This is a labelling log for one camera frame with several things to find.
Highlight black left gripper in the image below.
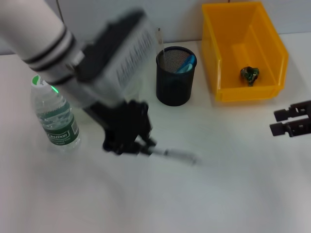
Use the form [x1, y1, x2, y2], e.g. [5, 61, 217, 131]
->
[82, 99, 157, 157]

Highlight grey white pen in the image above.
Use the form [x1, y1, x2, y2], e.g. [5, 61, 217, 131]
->
[145, 147, 203, 167]

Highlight green plastic wrapper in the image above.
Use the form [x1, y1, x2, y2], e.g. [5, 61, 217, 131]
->
[240, 66, 260, 86]

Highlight clear bottle with green label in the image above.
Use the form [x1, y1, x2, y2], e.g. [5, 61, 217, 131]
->
[31, 74, 82, 152]

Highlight blue scissors with sheath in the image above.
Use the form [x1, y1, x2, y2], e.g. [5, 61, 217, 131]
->
[176, 53, 197, 74]

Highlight transparent plastic ruler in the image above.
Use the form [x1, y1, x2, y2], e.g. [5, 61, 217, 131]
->
[155, 27, 168, 71]

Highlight black mesh pen holder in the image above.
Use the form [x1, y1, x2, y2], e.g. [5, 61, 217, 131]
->
[156, 46, 198, 107]

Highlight yellow plastic bin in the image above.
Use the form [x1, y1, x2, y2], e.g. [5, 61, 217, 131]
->
[201, 1, 290, 103]

